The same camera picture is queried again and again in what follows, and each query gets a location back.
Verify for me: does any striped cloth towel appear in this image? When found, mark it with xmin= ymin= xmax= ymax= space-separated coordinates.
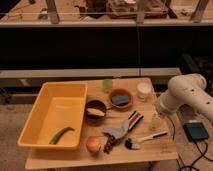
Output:
xmin=102 ymin=111 xmax=143 ymax=139

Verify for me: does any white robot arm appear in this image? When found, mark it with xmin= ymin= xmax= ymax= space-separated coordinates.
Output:
xmin=155 ymin=73 xmax=213 ymax=122

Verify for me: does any yellow plastic tray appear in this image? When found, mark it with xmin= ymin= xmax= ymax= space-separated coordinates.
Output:
xmin=18 ymin=82 xmax=88 ymax=149

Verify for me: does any translucent green cup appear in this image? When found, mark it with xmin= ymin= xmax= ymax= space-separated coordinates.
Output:
xmin=103 ymin=79 xmax=113 ymax=93

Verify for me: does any terracotta orange bowl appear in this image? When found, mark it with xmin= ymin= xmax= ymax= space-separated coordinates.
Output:
xmin=108 ymin=88 xmax=133 ymax=110

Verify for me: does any teal sponge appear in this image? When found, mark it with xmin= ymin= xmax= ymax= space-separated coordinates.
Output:
xmin=111 ymin=95 xmax=129 ymax=105

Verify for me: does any yellow banana piece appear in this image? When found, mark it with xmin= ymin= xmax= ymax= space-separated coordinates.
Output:
xmin=86 ymin=108 xmax=105 ymax=117

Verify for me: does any white cup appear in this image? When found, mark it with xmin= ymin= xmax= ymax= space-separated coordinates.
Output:
xmin=137 ymin=83 xmax=151 ymax=100

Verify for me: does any dark brown bowl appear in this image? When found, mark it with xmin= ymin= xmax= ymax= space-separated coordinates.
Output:
xmin=85 ymin=100 xmax=107 ymax=120

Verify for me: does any wooden table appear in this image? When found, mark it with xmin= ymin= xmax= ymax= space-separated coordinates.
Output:
xmin=25 ymin=78 xmax=177 ymax=170

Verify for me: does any dark grape bunch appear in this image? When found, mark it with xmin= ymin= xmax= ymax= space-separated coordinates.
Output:
xmin=103 ymin=135 xmax=116 ymax=154

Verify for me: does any red yellow apple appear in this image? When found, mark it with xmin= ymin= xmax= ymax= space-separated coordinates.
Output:
xmin=86 ymin=136 xmax=101 ymax=153

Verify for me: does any clear glass bottle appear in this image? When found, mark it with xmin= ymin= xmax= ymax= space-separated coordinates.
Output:
xmin=149 ymin=113 xmax=161 ymax=131

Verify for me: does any green chili pepper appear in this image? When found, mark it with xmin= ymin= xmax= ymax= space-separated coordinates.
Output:
xmin=49 ymin=127 xmax=75 ymax=145

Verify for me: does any black control box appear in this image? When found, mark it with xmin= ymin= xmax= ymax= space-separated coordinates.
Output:
xmin=183 ymin=122 xmax=209 ymax=142

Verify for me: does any black cable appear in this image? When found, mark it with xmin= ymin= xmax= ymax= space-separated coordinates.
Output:
xmin=168 ymin=114 xmax=213 ymax=171

